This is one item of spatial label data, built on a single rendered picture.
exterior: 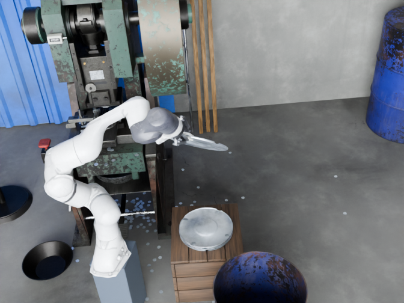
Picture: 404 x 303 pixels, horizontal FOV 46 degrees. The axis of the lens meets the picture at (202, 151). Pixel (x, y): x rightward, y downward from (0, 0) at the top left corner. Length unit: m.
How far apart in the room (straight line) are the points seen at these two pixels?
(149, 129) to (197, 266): 0.98
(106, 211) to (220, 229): 0.72
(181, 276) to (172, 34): 1.23
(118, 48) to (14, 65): 1.70
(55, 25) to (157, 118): 0.96
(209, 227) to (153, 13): 1.15
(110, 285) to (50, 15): 1.36
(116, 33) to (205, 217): 1.08
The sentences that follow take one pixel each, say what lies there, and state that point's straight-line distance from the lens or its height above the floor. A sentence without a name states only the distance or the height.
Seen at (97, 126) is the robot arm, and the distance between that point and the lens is 1.86.
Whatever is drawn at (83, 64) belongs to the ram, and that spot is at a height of 1.13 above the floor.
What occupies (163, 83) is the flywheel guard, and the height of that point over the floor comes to 1.14.
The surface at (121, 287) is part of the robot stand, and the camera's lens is 2.51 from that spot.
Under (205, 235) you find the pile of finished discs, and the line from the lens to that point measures 2.57.
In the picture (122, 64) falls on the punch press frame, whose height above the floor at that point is 1.14.
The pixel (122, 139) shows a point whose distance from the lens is 2.79.
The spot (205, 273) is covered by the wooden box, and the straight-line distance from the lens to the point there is 2.58.
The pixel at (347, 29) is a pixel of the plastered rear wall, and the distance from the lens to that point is 4.13.
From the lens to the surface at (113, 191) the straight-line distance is 3.01.
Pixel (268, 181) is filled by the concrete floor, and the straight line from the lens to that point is 3.45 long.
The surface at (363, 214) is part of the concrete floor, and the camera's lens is 3.30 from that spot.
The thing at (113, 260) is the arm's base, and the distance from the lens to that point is 2.35.
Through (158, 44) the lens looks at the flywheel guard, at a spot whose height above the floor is 1.36.
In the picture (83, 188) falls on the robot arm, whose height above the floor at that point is 0.93.
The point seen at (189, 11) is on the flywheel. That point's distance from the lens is 2.53.
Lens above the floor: 2.27
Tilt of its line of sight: 37 degrees down
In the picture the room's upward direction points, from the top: 4 degrees counter-clockwise
